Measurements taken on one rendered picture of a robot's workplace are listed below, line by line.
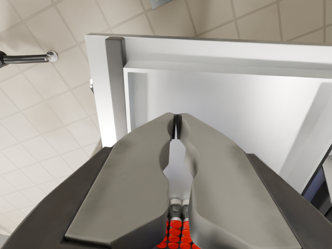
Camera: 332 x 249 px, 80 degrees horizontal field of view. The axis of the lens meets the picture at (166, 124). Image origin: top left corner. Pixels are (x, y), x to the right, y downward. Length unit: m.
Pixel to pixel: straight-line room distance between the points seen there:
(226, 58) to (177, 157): 0.16
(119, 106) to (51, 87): 1.17
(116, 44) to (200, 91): 0.12
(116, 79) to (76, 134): 1.29
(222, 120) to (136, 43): 0.15
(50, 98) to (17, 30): 0.39
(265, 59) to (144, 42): 0.14
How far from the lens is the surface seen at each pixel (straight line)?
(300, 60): 0.29
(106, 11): 1.17
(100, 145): 0.98
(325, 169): 0.39
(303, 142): 0.36
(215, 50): 0.25
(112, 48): 0.24
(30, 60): 1.28
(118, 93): 0.25
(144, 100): 0.27
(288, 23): 1.27
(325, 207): 0.46
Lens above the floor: 1.12
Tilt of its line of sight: 58 degrees down
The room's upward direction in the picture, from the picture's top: 177 degrees counter-clockwise
